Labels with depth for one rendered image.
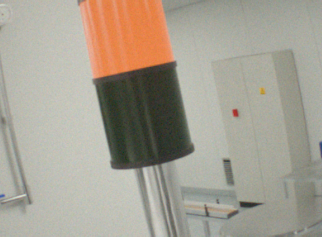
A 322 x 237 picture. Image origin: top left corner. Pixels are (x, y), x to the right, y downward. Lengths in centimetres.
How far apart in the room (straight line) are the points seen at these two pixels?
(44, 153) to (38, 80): 23
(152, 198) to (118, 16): 11
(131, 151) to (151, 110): 3
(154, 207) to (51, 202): 152
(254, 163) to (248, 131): 44
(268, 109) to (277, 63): 61
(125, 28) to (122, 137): 6
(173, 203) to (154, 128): 5
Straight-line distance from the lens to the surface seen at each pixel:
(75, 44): 191
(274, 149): 747
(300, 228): 403
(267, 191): 779
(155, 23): 34
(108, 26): 33
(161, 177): 35
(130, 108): 33
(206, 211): 498
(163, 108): 33
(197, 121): 924
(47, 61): 187
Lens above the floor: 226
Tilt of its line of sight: 6 degrees down
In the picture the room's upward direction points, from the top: 12 degrees counter-clockwise
